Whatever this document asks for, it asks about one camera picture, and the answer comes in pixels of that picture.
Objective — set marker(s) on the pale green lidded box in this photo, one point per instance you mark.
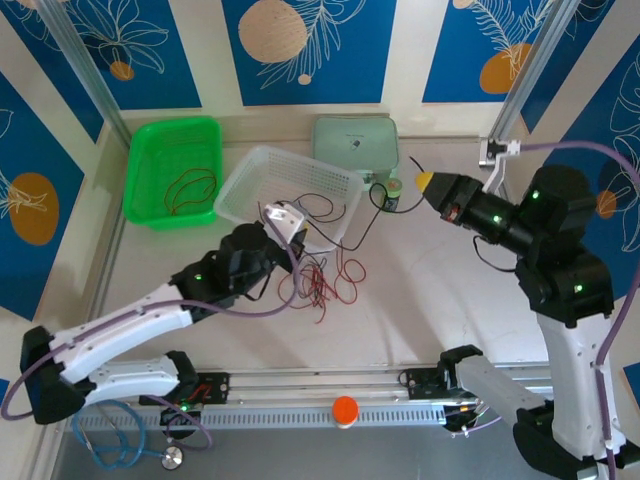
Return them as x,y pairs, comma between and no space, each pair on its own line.
355,145

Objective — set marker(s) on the white plastic basket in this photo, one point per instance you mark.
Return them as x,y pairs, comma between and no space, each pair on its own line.
290,175

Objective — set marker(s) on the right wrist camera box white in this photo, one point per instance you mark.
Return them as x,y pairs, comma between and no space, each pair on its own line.
500,150

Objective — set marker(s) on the orange round cap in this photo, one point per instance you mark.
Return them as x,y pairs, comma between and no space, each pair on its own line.
345,410

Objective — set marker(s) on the aluminium frame post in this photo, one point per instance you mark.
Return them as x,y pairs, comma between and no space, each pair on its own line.
85,65
530,65

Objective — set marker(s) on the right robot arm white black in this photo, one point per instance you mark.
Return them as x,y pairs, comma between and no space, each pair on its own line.
575,375

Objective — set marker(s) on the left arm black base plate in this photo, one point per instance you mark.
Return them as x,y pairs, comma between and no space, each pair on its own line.
217,387

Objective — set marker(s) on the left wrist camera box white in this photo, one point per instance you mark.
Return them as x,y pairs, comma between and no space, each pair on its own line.
284,217

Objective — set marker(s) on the grey metal plate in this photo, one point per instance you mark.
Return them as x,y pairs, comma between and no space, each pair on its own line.
350,455

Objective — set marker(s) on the blue stethoscope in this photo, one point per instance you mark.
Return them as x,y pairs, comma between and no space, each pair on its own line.
173,457

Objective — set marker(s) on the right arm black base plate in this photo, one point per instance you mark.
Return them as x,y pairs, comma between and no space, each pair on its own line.
420,385

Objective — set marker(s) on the small green jar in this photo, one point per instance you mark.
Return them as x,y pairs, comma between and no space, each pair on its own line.
395,192

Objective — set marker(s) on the green plastic basket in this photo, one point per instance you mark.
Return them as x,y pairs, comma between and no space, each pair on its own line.
150,170

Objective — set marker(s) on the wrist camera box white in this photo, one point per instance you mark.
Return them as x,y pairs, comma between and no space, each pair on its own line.
500,150
284,217

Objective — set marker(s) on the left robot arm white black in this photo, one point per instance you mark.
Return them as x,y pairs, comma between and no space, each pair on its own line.
115,330

